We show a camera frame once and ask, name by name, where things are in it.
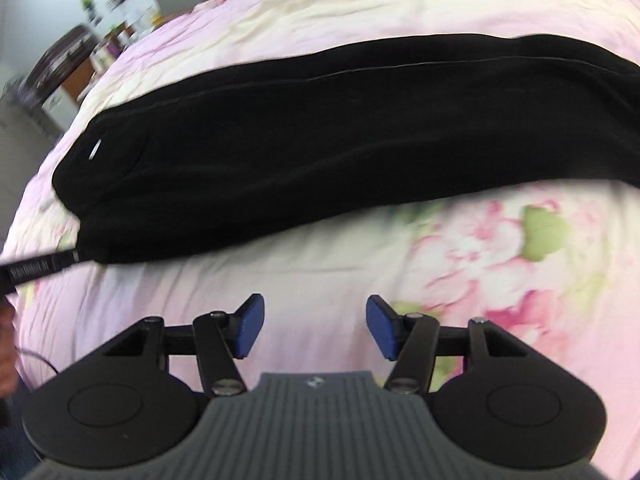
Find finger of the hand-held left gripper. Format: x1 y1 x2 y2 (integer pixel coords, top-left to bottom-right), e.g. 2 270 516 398
52 247 81 271

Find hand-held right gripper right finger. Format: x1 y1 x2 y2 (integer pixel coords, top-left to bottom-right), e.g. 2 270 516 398
366 295 541 396

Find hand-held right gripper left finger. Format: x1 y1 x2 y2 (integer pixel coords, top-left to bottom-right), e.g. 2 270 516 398
102 293 265 397

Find black pants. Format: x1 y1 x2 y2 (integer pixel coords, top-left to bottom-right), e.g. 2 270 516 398
52 34 640 265

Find pink floral blanket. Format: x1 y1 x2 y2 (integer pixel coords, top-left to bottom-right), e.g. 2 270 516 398
2 0 640 411

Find wooden nightstand white top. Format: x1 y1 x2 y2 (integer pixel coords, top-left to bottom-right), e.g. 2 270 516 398
60 57 108 107

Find purple suitcase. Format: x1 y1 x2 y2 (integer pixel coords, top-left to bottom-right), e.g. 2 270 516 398
27 25 96 93

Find black cable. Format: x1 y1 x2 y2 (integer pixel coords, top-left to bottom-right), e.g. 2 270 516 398
15 349 62 379

